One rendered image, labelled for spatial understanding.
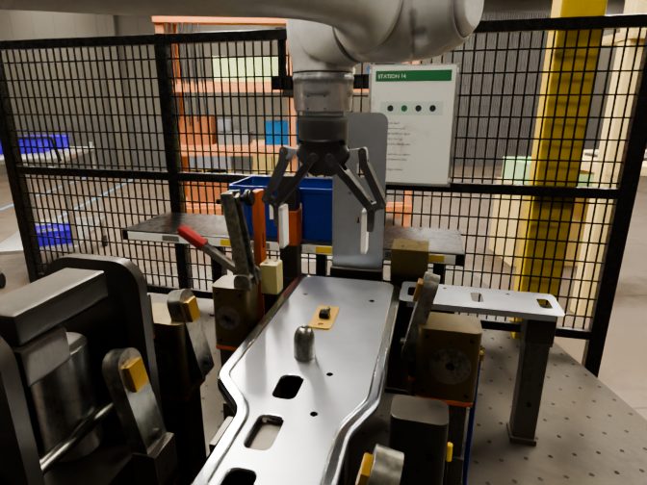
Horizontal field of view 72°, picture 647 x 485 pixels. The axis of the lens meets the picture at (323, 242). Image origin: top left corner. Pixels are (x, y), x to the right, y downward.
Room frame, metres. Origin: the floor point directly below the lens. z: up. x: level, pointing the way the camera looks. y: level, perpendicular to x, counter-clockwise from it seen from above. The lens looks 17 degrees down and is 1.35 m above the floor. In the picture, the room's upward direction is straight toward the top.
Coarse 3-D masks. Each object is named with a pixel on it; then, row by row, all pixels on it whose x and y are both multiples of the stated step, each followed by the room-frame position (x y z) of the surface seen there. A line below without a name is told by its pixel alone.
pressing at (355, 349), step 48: (288, 288) 0.82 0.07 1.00; (336, 288) 0.83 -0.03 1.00; (384, 288) 0.83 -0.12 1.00; (288, 336) 0.63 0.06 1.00; (336, 336) 0.63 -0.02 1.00; (384, 336) 0.64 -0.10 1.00; (240, 384) 0.51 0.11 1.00; (336, 384) 0.51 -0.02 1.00; (240, 432) 0.42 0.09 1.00; (288, 432) 0.42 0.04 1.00; (336, 432) 0.42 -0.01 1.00; (288, 480) 0.35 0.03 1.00; (336, 480) 0.35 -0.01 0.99
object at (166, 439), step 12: (168, 432) 0.43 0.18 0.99; (168, 444) 0.41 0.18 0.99; (132, 456) 0.40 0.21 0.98; (144, 456) 0.39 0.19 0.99; (156, 456) 0.39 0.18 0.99; (168, 456) 0.41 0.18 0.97; (144, 468) 0.39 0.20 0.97; (156, 468) 0.39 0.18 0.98; (168, 468) 0.41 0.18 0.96; (144, 480) 0.39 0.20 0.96; (156, 480) 0.39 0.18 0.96; (168, 480) 0.41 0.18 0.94
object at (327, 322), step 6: (324, 306) 0.74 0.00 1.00; (330, 306) 0.74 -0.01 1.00; (318, 312) 0.71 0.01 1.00; (330, 312) 0.71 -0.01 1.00; (336, 312) 0.71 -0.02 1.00; (312, 318) 0.69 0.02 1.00; (318, 318) 0.69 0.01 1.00; (324, 318) 0.69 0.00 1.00; (330, 318) 0.69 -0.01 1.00; (312, 324) 0.67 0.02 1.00; (324, 324) 0.67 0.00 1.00; (330, 324) 0.67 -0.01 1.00
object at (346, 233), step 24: (360, 120) 0.95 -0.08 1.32; (384, 120) 0.94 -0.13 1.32; (360, 144) 0.95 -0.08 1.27; (384, 144) 0.94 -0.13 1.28; (384, 168) 0.94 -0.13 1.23; (336, 192) 0.97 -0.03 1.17; (384, 192) 0.94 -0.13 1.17; (336, 216) 0.97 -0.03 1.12; (360, 216) 0.95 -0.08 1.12; (336, 240) 0.97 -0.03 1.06; (360, 240) 0.95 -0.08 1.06; (336, 264) 0.97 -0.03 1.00; (360, 264) 0.95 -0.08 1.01
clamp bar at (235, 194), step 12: (228, 192) 0.73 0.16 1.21; (240, 192) 0.75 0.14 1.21; (252, 192) 0.73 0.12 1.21; (228, 204) 0.72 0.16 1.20; (240, 204) 0.73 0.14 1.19; (252, 204) 0.73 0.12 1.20; (228, 216) 0.72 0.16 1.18; (240, 216) 0.75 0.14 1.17; (228, 228) 0.72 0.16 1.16; (240, 228) 0.72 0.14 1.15; (240, 240) 0.72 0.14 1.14; (240, 252) 0.72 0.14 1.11; (240, 264) 0.72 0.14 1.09; (252, 264) 0.74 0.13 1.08
